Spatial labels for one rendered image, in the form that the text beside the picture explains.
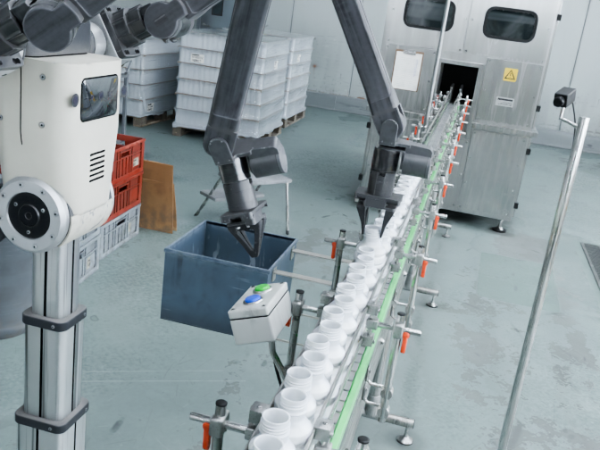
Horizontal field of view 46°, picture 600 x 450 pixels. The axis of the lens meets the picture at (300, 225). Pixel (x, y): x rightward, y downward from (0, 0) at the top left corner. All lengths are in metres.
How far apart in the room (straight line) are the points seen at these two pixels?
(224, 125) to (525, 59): 4.86
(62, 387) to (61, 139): 0.58
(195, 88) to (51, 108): 6.76
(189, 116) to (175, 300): 6.22
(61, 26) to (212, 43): 6.85
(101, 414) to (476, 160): 4.01
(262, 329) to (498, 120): 4.86
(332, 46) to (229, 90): 10.53
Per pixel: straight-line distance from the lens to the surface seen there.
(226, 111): 1.26
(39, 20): 1.23
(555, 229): 2.63
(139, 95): 8.55
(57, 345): 1.66
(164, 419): 3.00
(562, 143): 11.66
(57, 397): 1.73
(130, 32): 1.67
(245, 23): 1.18
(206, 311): 2.06
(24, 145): 1.48
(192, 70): 8.15
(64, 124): 1.43
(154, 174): 4.88
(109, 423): 2.98
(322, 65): 11.80
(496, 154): 6.07
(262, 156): 1.32
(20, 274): 3.46
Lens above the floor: 1.66
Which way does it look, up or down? 18 degrees down
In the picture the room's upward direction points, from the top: 8 degrees clockwise
